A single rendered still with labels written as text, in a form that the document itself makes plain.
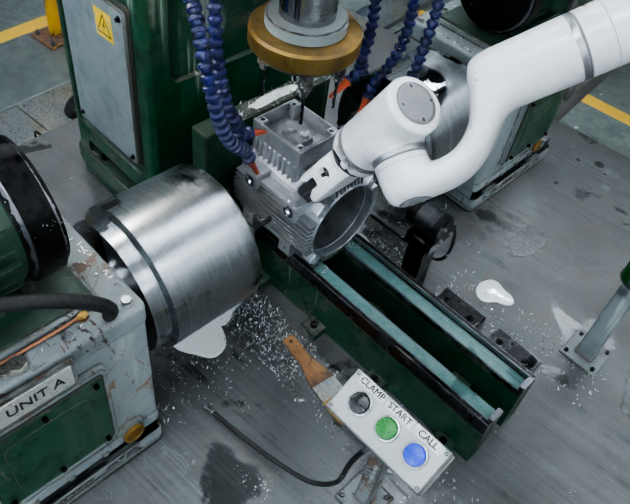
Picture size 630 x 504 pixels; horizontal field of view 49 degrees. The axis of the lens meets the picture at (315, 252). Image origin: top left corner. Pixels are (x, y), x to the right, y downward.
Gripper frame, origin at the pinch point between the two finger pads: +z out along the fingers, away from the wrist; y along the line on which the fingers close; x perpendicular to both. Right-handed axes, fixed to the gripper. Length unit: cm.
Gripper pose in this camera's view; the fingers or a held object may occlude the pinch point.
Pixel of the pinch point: (310, 190)
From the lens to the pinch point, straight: 116.3
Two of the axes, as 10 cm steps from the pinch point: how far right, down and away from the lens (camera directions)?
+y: 7.1, -4.6, 5.2
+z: -4.4, 2.8, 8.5
